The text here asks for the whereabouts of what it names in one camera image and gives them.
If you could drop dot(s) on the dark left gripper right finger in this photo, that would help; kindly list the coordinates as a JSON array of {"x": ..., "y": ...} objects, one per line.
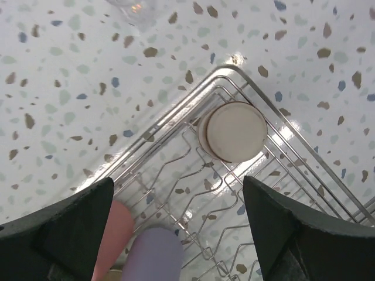
[{"x": 296, "y": 242}]

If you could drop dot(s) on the small clear glass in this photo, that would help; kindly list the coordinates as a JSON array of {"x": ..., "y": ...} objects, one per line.
[{"x": 141, "y": 14}]

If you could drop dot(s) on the purple plastic cup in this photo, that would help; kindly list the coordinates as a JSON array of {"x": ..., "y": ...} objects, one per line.
[{"x": 156, "y": 254}]

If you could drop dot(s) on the coral red plastic cup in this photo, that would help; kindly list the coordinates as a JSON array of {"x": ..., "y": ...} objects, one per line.
[{"x": 118, "y": 232}]

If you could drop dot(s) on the steel cup with cork band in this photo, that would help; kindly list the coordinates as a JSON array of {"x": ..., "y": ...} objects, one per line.
[{"x": 113, "y": 275}]

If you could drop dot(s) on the wire dish rack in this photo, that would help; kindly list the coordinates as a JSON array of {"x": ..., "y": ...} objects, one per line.
[{"x": 165, "y": 177}]

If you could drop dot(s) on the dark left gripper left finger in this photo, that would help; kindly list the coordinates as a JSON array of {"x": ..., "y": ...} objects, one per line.
[{"x": 60, "y": 241}]

